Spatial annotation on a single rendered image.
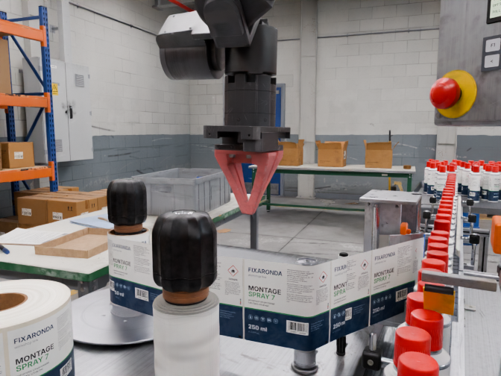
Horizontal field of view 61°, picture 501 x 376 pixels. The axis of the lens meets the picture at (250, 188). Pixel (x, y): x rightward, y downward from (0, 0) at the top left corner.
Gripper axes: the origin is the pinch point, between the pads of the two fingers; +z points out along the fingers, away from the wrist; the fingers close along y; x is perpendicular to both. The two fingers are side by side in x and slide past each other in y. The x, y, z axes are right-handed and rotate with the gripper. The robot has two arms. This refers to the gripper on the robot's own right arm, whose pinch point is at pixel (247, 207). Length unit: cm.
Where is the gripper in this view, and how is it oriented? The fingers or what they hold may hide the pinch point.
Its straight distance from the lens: 49.1
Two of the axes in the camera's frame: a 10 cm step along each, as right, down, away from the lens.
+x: 9.1, 0.7, -4.0
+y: -4.1, 1.2, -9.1
